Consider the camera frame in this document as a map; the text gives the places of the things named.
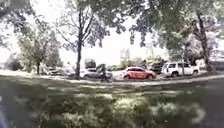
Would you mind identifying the pale paved path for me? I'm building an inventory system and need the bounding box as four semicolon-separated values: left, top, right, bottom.
0;70;224;86

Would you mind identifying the silver car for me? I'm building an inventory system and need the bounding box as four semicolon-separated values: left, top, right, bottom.
79;67;114;80

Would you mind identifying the tall dark-trunked tree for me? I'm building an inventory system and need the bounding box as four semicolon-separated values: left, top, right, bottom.
53;0;128;80

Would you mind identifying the large leafy tree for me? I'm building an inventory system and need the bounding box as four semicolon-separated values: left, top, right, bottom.
126;0;224;75

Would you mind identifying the thin pole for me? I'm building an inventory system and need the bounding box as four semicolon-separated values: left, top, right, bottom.
180;43;185;77

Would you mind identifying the small bushy tree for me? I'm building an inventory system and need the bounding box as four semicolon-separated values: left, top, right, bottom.
14;19;64;75

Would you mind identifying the white car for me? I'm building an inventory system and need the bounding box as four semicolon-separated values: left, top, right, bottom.
161;61;200;78

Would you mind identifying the red car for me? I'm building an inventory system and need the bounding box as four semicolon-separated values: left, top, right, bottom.
121;66;157;81

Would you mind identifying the green grass ground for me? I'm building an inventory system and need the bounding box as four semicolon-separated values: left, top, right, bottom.
0;75;224;128

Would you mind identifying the person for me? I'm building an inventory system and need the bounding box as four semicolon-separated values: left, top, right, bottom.
98;64;110;83

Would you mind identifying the grey car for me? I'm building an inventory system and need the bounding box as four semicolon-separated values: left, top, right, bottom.
46;67;76;77

